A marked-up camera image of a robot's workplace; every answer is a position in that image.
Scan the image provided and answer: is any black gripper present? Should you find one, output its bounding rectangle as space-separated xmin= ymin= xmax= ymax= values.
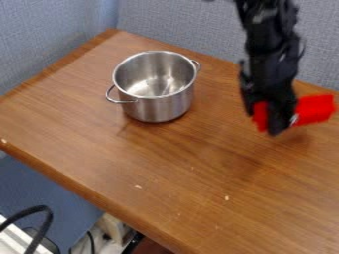
xmin=235 ymin=0 xmax=300 ymax=116

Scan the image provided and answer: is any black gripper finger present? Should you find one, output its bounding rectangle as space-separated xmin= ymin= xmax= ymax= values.
xmin=266 ymin=96 xmax=298 ymax=136

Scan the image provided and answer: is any red plastic block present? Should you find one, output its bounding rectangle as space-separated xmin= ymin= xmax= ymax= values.
xmin=252 ymin=94 xmax=336 ymax=132

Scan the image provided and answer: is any stainless steel pot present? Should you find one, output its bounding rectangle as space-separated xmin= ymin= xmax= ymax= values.
xmin=104 ymin=51 xmax=201 ymax=123

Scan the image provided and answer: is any white clutter under table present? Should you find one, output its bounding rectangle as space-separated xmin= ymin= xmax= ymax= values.
xmin=69 ymin=213 xmax=136 ymax=254

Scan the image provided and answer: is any white ribbed appliance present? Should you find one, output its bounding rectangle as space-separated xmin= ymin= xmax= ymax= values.
xmin=0 ymin=217 xmax=61 ymax=254

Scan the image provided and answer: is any black cable loop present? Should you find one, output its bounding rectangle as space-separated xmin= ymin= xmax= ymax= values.
xmin=0 ymin=204 xmax=55 ymax=254

